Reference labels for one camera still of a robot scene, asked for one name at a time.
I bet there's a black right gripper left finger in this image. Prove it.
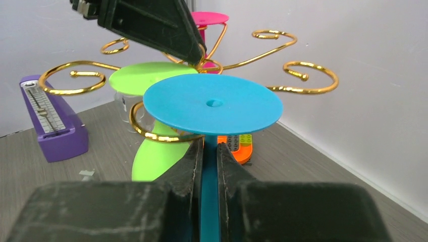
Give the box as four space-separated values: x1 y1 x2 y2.
7 141 203 241

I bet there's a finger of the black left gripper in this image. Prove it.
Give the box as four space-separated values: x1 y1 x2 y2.
70 0 206 65

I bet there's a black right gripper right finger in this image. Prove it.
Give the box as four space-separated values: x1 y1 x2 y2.
217 144 391 241

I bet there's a pink plastic wine glass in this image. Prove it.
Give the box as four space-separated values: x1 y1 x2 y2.
191 11 229 59

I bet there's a green plastic wine glass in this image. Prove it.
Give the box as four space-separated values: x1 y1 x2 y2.
109 61 199 182

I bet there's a blue plastic wine glass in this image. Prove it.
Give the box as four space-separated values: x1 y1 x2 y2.
143 74 283 241

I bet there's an orange plastic U-shaped toy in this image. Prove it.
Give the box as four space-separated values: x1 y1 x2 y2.
218 136 253 165

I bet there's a grey lego plate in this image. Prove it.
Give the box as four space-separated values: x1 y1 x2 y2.
227 135 240 150

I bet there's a green lego brick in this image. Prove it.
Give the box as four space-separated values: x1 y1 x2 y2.
239 134 252 146

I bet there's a clear glass tumbler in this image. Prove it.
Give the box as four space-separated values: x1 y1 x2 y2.
114 92 142 133

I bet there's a grey metal T-shaped part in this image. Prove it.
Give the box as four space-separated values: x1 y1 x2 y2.
79 170 95 182

